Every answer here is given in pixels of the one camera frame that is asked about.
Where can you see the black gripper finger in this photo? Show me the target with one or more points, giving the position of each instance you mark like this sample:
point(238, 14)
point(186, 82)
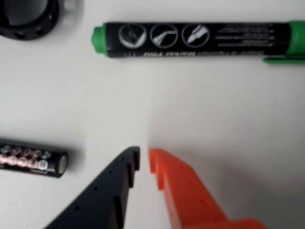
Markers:
point(102, 198)

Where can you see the black AA battery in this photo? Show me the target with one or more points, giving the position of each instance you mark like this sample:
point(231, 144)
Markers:
point(31, 161)

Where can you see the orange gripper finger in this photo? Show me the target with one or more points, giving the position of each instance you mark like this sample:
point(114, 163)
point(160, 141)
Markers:
point(188, 200)

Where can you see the green marker with black label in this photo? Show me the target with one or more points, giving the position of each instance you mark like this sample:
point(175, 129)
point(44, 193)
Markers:
point(190, 39)

